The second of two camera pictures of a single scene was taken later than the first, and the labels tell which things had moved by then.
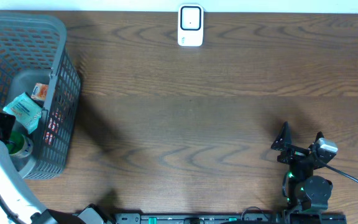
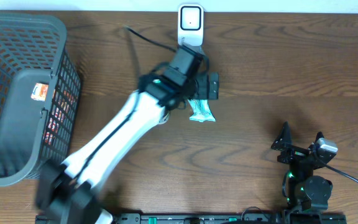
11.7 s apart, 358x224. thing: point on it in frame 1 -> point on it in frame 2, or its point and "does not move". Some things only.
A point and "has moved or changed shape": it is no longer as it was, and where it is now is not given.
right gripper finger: (283, 139) does not move
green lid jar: (20, 145) -> (164, 120)
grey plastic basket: (17, 51) does not move
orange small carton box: (40, 91) does not move
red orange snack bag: (55, 123) has moved or changed shape
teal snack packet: (26, 111) -> (201, 110)
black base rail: (260, 218) does not move
